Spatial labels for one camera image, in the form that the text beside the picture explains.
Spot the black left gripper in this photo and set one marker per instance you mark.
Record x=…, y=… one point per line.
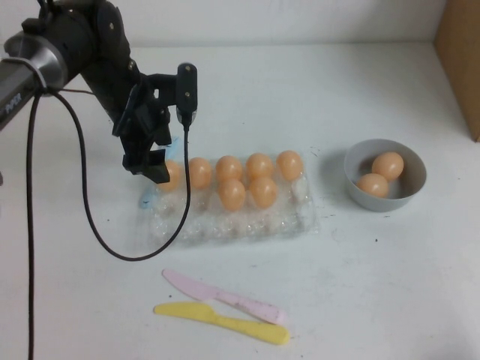
x=146, y=116

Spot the pink plastic knife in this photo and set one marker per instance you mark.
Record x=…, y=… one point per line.
x=202, y=288

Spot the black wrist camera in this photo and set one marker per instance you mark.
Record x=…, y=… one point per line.
x=186, y=86

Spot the clear plastic egg carton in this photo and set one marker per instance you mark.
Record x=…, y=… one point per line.
x=262, y=225

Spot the yellow plastic knife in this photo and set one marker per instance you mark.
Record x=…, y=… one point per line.
x=187, y=311

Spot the grey round bowl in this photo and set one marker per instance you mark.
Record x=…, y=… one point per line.
x=375, y=204

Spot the orange plastic egg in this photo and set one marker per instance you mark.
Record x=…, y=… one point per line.
x=263, y=192
x=174, y=176
x=200, y=172
x=372, y=185
x=259, y=165
x=289, y=165
x=388, y=166
x=229, y=167
x=231, y=194

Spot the brown cardboard box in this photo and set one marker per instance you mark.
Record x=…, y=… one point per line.
x=461, y=56

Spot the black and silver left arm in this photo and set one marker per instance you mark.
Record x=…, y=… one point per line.
x=75, y=45

